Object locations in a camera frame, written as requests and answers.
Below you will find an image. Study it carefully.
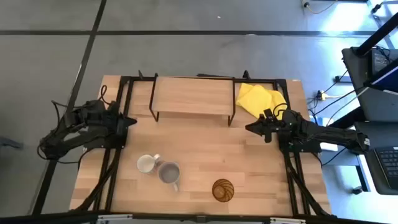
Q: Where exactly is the amber ribbed glass cup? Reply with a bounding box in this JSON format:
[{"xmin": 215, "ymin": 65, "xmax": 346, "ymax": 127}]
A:
[{"xmin": 211, "ymin": 178, "xmax": 235, "ymax": 203}]

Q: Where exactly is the yellow cable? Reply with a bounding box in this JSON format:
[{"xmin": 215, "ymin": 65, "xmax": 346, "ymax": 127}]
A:
[{"xmin": 303, "ymin": 0, "xmax": 340, "ymax": 15}]

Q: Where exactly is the lavender floral mug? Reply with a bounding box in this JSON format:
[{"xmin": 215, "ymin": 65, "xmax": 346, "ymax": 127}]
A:
[{"xmin": 157, "ymin": 161, "xmax": 182, "ymax": 193}]

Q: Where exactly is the white power strip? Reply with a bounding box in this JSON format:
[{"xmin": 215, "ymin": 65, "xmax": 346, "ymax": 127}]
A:
[{"xmin": 316, "ymin": 89, "xmax": 331, "ymax": 101}]

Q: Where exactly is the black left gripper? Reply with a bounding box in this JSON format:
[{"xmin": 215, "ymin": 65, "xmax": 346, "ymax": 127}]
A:
[{"xmin": 102, "ymin": 104, "xmax": 138, "ymax": 136}]

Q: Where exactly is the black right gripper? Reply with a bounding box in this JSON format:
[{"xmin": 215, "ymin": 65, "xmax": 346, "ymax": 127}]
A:
[{"xmin": 244, "ymin": 108, "xmax": 289, "ymax": 144}]

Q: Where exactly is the black rig frame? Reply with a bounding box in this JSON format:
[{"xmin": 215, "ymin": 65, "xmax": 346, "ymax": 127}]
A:
[{"xmin": 70, "ymin": 70, "xmax": 336, "ymax": 218}]

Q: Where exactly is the yellow cloth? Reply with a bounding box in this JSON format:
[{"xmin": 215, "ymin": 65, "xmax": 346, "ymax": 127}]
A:
[{"xmin": 235, "ymin": 82, "xmax": 289, "ymax": 121}]

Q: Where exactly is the grey cart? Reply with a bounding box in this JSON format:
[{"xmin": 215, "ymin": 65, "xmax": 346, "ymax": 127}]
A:
[{"xmin": 341, "ymin": 45, "xmax": 398, "ymax": 123}]

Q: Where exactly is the red patterned blue-rimmed mug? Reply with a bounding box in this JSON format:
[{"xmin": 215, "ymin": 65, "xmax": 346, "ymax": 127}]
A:
[{"xmin": 136, "ymin": 153, "xmax": 162, "ymax": 174}]

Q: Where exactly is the dark laptop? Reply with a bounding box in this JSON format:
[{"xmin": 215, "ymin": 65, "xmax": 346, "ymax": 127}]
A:
[{"xmin": 364, "ymin": 145, "xmax": 398, "ymax": 196}]

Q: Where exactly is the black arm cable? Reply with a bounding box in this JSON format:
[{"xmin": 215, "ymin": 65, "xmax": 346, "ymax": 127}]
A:
[{"xmin": 98, "ymin": 84, "xmax": 112, "ymax": 106}]

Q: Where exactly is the wooden shelf with black legs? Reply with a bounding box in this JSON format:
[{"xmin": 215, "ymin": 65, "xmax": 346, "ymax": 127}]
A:
[{"xmin": 148, "ymin": 73, "xmax": 236, "ymax": 127}]

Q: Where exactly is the black overhead beam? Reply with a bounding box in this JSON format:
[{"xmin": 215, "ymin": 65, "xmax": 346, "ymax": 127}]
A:
[{"xmin": 354, "ymin": 12, "xmax": 398, "ymax": 57}]

